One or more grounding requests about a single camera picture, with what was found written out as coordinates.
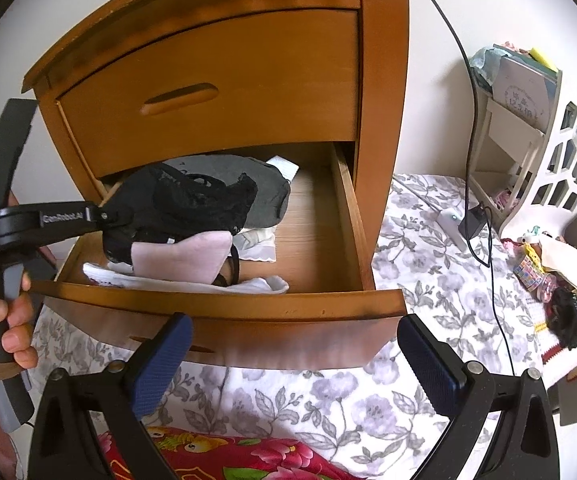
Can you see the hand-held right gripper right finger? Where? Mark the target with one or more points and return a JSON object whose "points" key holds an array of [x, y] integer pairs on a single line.
{"points": [[428, 365]]}

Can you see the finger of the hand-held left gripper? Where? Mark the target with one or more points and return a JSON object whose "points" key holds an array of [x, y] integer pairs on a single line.
{"points": [[107, 217]]}

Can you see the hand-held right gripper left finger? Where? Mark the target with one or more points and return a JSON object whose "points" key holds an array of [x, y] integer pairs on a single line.
{"points": [[166, 360]]}

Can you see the black lace underwear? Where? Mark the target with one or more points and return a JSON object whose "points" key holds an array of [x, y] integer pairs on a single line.
{"points": [[183, 200]]}

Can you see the pink padded garment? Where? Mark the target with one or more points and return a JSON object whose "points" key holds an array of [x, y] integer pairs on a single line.
{"points": [[183, 260]]}

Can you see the white sock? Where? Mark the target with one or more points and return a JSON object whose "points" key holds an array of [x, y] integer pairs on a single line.
{"points": [[253, 287]]}

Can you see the grey garment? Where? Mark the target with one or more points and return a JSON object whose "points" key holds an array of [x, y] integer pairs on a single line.
{"points": [[263, 195]]}

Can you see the person's left hand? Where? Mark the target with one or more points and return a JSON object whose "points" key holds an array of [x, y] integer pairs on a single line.
{"points": [[18, 355]]}

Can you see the floral bedsheet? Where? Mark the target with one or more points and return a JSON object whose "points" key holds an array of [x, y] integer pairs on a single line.
{"points": [[418, 270]]}

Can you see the white red-trimmed knit mat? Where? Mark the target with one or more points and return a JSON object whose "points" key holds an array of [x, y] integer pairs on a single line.
{"points": [[553, 355]]}

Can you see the red floral blanket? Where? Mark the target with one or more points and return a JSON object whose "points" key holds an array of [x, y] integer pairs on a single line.
{"points": [[248, 460]]}

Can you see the white power strip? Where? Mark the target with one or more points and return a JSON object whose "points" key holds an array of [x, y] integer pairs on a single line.
{"points": [[452, 227]]}

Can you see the black lace cloth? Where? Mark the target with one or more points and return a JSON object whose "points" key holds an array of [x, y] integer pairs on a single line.
{"points": [[566, 317]]}

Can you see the black power adapter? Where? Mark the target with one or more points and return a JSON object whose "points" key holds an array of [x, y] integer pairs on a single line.
{"points": [[474, 222]]}

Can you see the white lattice organizer rack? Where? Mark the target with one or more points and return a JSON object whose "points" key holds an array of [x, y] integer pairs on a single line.
{"points": [[563, 160]]}

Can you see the wooden nightstand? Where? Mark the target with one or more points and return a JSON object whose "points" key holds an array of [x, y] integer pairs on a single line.
{"points": [[388, 110]]}

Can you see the pale booklet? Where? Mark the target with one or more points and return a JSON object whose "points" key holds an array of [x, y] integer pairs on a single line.
{"points": [[523, 92]]}

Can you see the teal plastic bag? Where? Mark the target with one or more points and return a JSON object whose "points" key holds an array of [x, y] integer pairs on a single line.
{"points": [[481, 67]]}

